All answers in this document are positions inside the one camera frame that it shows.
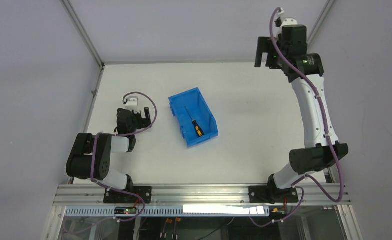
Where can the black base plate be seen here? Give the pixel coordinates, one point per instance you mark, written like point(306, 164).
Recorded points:
point(260, 195)
point(114, 197)

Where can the small green circuit board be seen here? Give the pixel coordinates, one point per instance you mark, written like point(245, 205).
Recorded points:
point(125, 211)

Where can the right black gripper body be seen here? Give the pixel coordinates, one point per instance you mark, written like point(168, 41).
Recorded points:
point(268, 52)

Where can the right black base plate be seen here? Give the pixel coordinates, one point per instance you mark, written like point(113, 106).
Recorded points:
point(260, 195)

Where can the aluminium frame rail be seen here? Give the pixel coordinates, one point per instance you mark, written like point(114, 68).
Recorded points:
point(183, 194)

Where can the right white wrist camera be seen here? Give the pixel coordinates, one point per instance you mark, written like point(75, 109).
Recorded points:
point(282, 22)

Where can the black yellow screwdriver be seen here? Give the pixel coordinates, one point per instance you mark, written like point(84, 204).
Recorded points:
point(197, 128)

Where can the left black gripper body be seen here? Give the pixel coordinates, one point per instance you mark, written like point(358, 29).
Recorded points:
point(143, 120)

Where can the blue plastic bin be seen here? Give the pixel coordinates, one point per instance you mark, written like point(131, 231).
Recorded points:
point(194, 101)

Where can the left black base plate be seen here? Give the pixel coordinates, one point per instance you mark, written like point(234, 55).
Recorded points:
point(114, 197)

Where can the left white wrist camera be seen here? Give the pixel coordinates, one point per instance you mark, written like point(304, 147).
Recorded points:
point(131, 103)

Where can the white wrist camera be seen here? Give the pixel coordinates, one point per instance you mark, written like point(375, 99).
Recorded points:
point(282, 22)
point(131, 103)

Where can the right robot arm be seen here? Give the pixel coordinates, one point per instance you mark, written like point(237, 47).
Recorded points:
point(322, 149)

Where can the slotted grey cable duct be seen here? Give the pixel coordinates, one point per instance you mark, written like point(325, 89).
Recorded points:
point(188, 210)

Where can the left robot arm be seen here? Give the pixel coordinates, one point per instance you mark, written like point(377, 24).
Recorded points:
point(90, 155)

